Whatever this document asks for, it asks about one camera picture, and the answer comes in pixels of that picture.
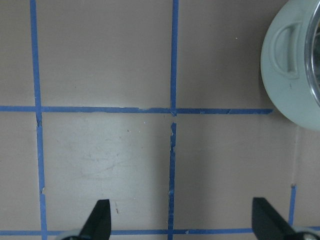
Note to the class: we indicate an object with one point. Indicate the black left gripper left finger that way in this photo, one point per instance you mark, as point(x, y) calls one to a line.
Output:
point(98, 224)

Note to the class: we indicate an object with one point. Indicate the pale green cooking pot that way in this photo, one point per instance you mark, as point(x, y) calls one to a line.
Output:
point(283, 67)

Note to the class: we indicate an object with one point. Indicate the glass pot lid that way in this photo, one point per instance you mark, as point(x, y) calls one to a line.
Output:
point(312, 51)

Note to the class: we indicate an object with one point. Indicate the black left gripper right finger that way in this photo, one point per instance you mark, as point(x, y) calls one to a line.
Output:
point(268, 224)

